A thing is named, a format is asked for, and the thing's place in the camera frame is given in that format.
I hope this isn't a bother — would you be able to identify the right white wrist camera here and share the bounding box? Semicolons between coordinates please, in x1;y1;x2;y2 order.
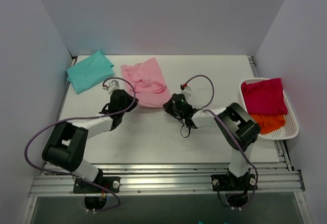
180;84;192;99

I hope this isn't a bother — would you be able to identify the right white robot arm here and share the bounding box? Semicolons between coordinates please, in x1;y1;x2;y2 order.
163;94;261;190

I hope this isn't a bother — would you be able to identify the white plastic basket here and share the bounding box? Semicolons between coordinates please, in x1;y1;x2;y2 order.
239;78;299;140

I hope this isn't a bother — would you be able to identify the magenta t-shirt in basket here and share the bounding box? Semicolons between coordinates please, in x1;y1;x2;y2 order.
241;78;288;116

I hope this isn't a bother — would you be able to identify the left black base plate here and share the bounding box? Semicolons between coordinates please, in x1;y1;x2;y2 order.
73;176;121;194

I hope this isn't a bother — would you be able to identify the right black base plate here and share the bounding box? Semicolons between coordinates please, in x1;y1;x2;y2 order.
211;174;258;192

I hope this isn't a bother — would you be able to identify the aluminium rail frame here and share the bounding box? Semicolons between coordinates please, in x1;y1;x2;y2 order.
29;161;305;197

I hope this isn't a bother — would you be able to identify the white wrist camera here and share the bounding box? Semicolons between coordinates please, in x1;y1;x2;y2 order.
103;80;120;95
180;84;192;99

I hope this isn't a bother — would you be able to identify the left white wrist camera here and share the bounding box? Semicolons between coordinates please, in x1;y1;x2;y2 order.
103;80;120;95

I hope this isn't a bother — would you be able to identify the orange t-shirt in basket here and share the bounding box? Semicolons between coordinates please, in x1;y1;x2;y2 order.
251;114;286;134

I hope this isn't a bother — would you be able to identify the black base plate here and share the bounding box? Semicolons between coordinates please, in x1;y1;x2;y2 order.
211;174;258;192
73;176;121;194

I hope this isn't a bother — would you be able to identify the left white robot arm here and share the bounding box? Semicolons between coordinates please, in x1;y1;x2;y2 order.
42;89;138;193

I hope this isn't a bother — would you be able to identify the teal folded t-shirt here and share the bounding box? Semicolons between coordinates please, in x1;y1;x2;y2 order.
66;51;114;94

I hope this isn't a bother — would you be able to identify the black loose cable loop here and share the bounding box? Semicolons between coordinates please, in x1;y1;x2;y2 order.
180;118;192;138

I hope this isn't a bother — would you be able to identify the pink t-shirt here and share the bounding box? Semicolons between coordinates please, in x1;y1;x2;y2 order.
121;57;171;108

